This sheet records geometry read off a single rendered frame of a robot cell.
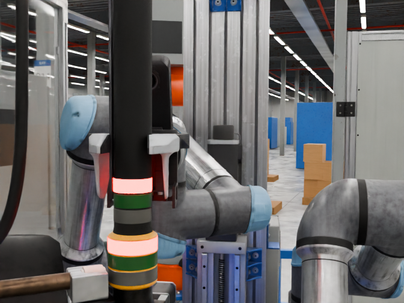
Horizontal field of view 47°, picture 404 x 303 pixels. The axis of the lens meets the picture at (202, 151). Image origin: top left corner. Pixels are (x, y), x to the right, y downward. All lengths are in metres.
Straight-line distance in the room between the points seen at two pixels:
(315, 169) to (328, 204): 8.90
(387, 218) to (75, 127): 0.61
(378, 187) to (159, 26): 3.80
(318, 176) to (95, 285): 9.37
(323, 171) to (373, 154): 7.51
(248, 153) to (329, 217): 0.58
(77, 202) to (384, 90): 1.53
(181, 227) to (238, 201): 0.10
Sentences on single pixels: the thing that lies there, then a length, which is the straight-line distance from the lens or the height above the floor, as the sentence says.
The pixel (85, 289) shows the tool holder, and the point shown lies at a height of 1.43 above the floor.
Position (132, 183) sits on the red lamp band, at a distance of 0.39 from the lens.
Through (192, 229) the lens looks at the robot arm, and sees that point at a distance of 0.69.
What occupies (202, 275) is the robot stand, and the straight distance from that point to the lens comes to 1.33.
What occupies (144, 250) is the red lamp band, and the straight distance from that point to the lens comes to 0.40.
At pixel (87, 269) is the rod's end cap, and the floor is 1.45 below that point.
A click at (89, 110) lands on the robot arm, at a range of 0.98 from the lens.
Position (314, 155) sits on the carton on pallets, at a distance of 9.69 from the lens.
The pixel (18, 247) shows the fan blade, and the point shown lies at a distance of 0.55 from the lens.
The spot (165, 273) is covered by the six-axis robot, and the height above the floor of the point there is 0.20.
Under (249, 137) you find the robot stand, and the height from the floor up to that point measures 1.54.
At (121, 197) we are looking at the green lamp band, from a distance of 0.40.
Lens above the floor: 1.57
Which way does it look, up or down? 3 degrees down
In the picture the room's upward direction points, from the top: straight up
